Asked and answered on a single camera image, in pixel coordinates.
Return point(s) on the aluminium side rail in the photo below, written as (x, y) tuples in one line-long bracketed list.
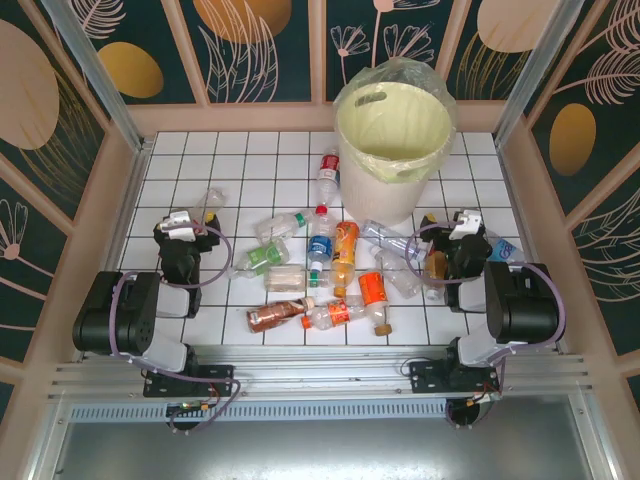
[(129, 200), (517, 200)]

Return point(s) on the clear cola bottle red label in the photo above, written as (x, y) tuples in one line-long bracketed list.
[(215, 197)]

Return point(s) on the aluminium corner post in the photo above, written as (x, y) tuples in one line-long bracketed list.
[(97, 75), (534, 75)]

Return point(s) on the clear bottle orange label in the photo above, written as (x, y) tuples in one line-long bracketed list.
[(335, 314)]

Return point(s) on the water bottle red white label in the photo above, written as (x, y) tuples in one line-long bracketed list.
[(328, 170)]

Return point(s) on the clear bottle light blue label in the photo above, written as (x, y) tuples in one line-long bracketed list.
[(507, 250)]

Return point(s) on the cream plastic bin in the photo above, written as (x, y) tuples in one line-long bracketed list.
[(380, 195)]

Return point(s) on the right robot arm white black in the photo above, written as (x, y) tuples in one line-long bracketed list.
[(520, 300)]

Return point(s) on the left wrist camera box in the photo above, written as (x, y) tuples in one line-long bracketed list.
[(179, 224)]

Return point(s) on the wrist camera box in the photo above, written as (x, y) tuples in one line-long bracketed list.
[(465, 222), (179, 224)]

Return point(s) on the clear bottle green label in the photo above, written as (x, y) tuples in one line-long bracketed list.
[(260, 256)]

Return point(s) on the translucent yellow bin liner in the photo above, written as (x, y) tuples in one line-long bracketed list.
[(372, 162)]

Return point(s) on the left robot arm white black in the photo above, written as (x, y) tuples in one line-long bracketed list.
[(125, 310)]

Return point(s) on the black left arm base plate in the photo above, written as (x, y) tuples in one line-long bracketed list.
[(220, 380)]

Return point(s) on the grey metal sheet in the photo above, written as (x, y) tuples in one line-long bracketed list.
[(320, 450)]

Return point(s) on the clear unlabelled bottle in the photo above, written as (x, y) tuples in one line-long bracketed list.
[(400, 275)]

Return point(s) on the orange juice bottle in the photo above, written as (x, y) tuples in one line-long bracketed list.
[(345, 250)]

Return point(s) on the amber tea bottle red label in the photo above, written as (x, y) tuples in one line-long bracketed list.
[(435, 267)]

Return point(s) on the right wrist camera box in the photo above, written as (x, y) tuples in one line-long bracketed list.
[(465, 222)]

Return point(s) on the aluminium mounting rail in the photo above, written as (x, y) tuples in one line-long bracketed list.
[(320, 372)]

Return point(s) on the long clear bottle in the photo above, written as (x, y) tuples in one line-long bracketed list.
[(385, 235)]

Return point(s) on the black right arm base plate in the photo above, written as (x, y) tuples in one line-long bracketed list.
[(425, 377)]

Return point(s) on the orange label bottle brown cap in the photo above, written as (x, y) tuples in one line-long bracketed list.
[(374, 292)]

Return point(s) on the clear bottle pale label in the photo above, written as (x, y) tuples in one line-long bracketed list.
[(285, 278)]

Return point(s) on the crushed clear bottle green band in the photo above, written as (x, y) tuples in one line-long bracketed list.
[(280, 226)]

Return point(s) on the brown drink bottle beige cap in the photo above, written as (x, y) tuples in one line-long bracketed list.
[(272, 316)]

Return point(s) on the water bottle blue label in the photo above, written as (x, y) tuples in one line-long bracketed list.
[(320, 246)]

